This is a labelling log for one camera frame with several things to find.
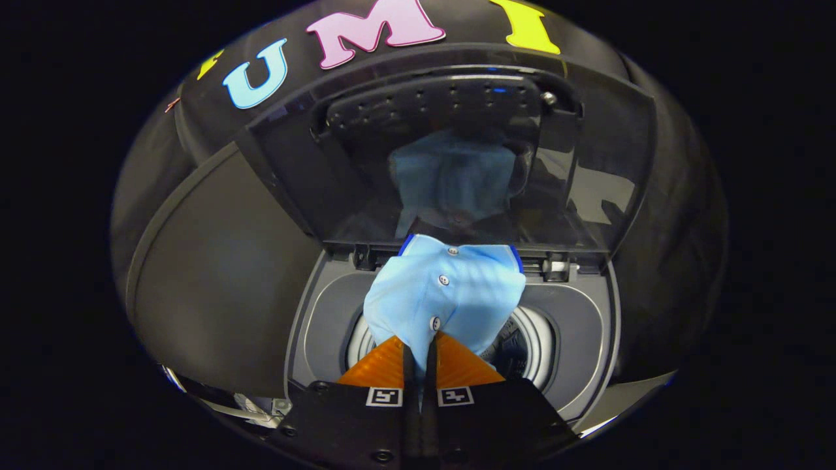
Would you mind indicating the copper cloth clip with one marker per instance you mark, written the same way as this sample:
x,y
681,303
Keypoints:
x,y
172,105

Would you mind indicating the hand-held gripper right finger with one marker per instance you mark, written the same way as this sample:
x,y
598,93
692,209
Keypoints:
x,y
431,418

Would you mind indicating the grey washing machine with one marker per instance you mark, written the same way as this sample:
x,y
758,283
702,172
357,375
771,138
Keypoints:
x,y
581,326

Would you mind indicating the dark glass washing machine lid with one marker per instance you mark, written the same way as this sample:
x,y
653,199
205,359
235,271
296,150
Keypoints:
x,y
339,183

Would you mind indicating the light blue polo shirt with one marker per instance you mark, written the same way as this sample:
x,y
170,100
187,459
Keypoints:
x,y
457,294

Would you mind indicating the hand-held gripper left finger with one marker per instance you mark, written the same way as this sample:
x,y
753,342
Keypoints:
x,y
410,418

